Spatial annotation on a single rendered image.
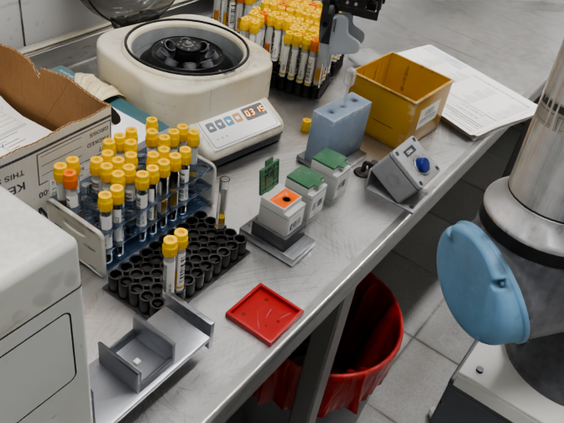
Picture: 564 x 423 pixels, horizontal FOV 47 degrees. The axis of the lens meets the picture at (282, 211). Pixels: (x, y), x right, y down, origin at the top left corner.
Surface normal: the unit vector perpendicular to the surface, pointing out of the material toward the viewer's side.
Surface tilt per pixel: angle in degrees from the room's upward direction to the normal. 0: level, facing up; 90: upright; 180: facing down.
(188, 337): 0
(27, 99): 88
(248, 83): 90
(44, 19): 90
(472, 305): 98
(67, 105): 90
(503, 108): 0
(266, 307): 0
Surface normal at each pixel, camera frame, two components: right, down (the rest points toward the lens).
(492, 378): 0.12, -0.77
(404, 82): -0.64, 0.41
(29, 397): 0.80, 0.46
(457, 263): -0.95, 0.22
